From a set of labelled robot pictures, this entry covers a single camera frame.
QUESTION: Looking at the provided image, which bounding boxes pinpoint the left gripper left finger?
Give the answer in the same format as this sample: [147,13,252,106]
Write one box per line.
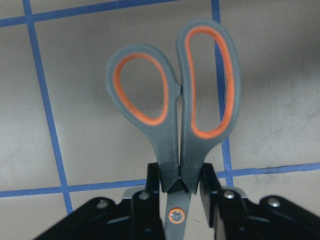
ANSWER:
[37,163,165,240]

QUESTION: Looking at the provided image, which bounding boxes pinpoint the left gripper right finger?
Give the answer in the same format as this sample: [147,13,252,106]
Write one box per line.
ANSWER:
[199,163,320,240]

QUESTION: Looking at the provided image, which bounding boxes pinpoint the grey orange scissors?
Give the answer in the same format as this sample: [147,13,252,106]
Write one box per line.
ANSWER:
[106,19,241,240]

